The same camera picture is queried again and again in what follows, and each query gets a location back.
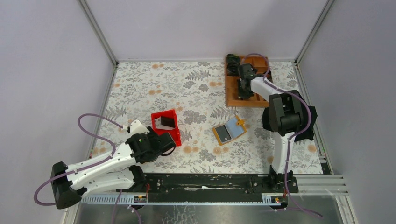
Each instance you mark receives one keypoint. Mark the rolled dark belt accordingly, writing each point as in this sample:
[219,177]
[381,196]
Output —
[232,69]
[232,58]

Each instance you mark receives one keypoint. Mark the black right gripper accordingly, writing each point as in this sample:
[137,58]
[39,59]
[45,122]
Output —
[245,96]

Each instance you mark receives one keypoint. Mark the brown compartment organizer tray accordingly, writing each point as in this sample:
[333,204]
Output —
[260,63]

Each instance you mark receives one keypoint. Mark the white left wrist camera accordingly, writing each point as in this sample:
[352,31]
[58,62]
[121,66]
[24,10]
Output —
[136,127]

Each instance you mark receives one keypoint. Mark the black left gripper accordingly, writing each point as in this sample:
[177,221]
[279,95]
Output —
[152,134]

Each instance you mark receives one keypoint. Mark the red plastic bin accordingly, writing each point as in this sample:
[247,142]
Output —
[175,133]

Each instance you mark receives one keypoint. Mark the black cloth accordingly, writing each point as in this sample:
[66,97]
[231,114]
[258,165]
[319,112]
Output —
[309,132]

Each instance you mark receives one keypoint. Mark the dark brown credit card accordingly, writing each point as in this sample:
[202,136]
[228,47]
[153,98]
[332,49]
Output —
[167,123]

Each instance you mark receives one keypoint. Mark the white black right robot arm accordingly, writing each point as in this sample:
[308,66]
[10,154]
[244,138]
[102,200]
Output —
[288,115]

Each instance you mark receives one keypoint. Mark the floral table mat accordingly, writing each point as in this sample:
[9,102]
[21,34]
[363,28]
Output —
[196,92]

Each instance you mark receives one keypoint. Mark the yellow leather card holder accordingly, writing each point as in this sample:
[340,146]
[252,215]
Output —
[235,126]

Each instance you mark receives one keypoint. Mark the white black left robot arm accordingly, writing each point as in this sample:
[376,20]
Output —
[121,170]

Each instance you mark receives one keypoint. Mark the stack of white cards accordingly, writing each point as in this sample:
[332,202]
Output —
[158,122]

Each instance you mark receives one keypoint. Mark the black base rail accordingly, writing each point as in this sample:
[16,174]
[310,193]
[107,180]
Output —
[213,188]

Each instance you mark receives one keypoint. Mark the white credit card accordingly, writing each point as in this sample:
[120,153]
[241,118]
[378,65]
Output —
[222,134]

